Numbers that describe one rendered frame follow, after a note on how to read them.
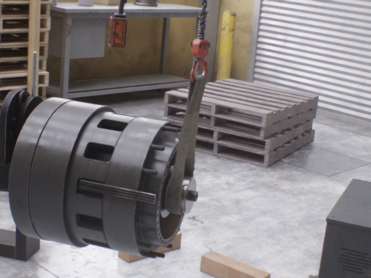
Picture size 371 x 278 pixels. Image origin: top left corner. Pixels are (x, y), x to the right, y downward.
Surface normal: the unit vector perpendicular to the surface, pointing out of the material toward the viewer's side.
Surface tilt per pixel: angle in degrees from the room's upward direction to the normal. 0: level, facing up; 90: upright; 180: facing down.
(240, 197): 0
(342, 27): 60
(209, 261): 90
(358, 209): 0
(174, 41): 90
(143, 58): 90
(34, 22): 89
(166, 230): 12
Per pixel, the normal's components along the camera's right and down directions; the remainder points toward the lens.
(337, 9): -0.65, 0.58
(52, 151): -0.21, -0.34
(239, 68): -0.69, 0.12
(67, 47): 0.72, 0.24
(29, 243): 0.97, 0.14
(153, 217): -0.31, 0.36
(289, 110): 0.85, 0.21
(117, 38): 0.24, 0.26
